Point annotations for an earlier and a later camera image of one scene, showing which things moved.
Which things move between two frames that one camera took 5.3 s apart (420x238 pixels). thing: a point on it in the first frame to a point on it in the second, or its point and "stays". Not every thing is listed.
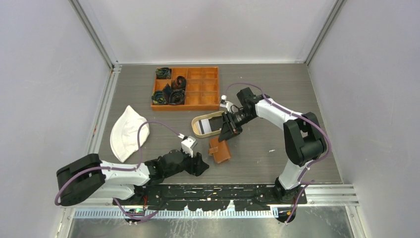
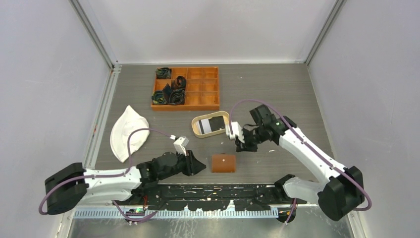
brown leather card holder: x=220 y=149 to x=223 y=163
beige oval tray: x=208 y=115 stays
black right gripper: x=229 y=129 to x=246 y=146
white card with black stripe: x=205 y=126 stays
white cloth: x=124 y=135 stays
